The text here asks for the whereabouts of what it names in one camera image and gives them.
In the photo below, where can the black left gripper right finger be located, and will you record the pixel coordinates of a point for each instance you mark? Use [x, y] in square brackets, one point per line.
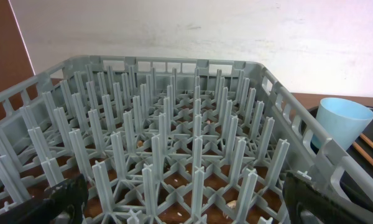
[308, 204]

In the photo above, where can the grey dishwasher rack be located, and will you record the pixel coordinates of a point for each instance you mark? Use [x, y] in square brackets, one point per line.
[155, 136]

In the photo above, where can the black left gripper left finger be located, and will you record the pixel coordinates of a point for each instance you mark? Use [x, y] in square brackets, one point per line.
[69, 197]

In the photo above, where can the left wooden chopstick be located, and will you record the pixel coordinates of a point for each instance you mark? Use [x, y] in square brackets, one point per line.
[363, 153]

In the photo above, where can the light blue plastic cup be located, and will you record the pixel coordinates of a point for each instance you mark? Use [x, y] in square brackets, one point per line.
[344, 120]

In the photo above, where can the round black tray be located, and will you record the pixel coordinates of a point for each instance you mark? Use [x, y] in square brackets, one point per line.
[326, 161]

